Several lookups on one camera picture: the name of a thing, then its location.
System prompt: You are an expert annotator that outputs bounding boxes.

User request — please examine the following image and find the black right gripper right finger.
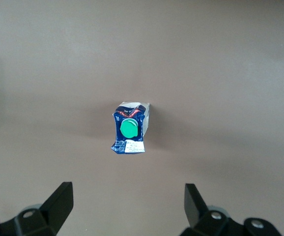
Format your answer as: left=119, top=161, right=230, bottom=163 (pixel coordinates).
left=178, top=183, right=284, bottom=236

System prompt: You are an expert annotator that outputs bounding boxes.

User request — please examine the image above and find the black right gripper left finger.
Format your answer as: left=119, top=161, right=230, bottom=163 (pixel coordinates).
left=0, top=181, right=74, bottom=236

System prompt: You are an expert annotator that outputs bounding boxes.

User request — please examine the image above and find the blue milk carton green cap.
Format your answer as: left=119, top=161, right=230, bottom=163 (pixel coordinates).
left=110, top=100, right=150, bottom=154

